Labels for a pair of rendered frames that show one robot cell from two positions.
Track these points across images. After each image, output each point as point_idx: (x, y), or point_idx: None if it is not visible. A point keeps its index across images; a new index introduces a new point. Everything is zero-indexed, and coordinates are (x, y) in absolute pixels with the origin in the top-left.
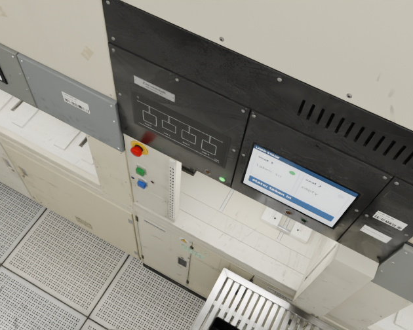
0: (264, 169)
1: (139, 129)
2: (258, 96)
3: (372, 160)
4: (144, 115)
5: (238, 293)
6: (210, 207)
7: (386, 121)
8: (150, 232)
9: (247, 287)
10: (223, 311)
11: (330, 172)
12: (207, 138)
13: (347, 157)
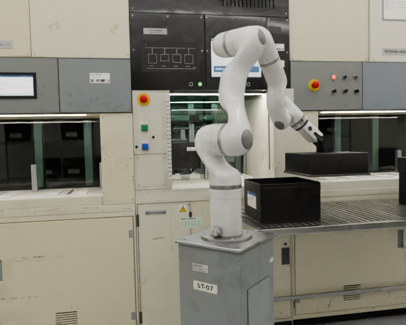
0: None
1: (145, 75)
2: (205, 4)
3: (256, 13)
4: (149, 58)
5: (241, 207)
6: (186, 185)
7: None
8: (151, 235)
9: (243, 206)
10: (243, 211)
11: None
12: (187, 51)
13: (247, 17)
